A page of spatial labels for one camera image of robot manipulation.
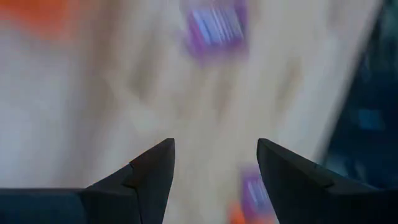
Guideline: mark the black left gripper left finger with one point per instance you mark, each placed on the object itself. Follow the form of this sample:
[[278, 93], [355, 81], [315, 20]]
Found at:
[[136, 193]]

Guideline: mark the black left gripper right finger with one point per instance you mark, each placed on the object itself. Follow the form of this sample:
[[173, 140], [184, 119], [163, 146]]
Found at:
[[304, 193]]

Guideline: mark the purple Skittles candy pack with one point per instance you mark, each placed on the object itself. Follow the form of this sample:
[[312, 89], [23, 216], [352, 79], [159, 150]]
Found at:
[[214, 31], [253, 193]]

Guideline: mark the orange Reese's candy pack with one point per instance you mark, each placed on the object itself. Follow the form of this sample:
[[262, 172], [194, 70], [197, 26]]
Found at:
[[235, 215]]

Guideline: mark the orange plastic basket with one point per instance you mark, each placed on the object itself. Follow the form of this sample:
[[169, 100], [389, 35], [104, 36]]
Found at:
[[34, 15]]

